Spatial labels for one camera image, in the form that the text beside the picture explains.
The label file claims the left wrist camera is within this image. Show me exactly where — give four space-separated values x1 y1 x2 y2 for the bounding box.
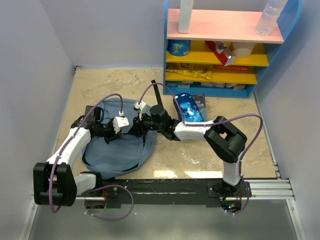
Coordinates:
112 116 130 134

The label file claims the yellow chips bag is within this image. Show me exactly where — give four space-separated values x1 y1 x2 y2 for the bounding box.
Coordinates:
166 62 213 80

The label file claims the aluminium rail frame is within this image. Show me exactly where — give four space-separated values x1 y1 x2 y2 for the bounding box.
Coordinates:
18 147 307 240

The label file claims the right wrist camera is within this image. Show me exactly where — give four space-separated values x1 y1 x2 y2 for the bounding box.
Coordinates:
133 100 147 120

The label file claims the white round container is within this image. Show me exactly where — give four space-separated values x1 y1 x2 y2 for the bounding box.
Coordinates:
230 42 256 59

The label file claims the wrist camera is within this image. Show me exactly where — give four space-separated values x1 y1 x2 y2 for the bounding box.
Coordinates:
112 116 130 134
133 100 147 120

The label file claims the blue dinosaur pencil case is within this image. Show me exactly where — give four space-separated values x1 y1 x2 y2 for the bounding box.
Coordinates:
173 92 204 123

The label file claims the white tall bottle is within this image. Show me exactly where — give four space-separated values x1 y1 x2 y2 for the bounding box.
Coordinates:
178 0 194 34

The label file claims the blue fabric backpack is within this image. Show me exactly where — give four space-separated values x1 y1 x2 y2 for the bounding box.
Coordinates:
81 97 158 179

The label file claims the red flat box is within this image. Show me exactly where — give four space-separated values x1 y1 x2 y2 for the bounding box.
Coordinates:
213 64 250 71

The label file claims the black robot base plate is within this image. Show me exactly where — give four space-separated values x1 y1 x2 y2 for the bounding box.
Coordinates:
78 178 252 210

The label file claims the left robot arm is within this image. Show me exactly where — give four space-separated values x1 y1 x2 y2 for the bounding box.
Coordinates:
33 106 128 212

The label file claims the blue snack can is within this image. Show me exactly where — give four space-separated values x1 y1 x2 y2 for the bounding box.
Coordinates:
167 39 191 57

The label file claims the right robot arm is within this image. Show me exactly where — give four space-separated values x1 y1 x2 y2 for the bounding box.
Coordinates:
128 102 247 197

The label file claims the blue wooden shelf unit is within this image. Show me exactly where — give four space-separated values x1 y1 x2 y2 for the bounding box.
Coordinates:
163 0 303 98

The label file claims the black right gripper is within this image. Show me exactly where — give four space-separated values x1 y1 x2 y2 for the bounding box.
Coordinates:
128 111 164 137

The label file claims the red silver snack box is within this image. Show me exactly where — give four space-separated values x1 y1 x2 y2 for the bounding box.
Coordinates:
205 40 236 66

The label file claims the dark blue book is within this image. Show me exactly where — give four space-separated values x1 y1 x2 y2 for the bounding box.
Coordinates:
191 93 208 122

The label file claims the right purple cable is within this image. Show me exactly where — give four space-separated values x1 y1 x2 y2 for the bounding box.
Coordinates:
139 82 264 216

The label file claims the clear plastic water bottle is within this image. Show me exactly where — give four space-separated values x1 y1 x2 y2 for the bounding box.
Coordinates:
255 0 288 36

